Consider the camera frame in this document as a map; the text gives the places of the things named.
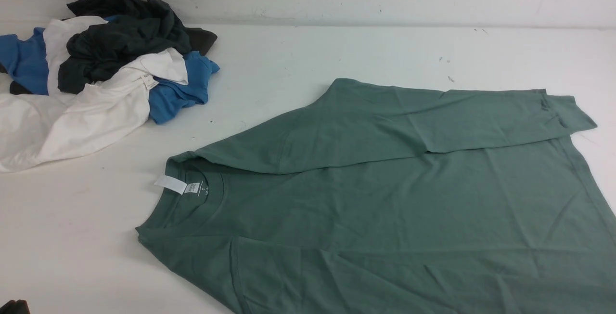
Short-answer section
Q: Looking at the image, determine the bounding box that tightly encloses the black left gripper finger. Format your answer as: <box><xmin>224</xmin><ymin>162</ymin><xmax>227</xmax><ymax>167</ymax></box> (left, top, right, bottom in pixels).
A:
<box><xmin>0</xmin><ymin>300</ymin><xmax>30</xmax><ymax>314</ymax></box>

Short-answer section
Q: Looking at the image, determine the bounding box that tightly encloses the green long-sleeve top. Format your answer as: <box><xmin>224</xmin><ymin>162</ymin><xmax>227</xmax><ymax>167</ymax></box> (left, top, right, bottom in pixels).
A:
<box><xmin>136</xmin><ymin>79</ymin><xmax>615</xmax><ymax>314</ymax></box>

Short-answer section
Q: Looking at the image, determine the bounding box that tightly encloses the white shirt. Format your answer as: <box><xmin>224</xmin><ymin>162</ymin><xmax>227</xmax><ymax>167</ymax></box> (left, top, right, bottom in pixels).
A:
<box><xmin>0</xmin><ymin>16</ymin><xmax>188</xmax><ymax>173</ymax></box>

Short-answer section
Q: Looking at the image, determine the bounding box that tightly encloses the blue shirt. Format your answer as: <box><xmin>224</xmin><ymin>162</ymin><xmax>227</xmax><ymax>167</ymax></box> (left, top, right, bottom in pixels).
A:
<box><xmin>0</xmin><ymin>14</ymin><xmax>220</xmax><ymax>125</ymax></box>

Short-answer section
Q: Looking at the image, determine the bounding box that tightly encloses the dark grey shirt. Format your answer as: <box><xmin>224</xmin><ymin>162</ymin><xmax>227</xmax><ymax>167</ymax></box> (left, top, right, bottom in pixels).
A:
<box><xmin>0</xmin><ymin>0</ymin><xmax>218</xmax><ymax>95</ymax></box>

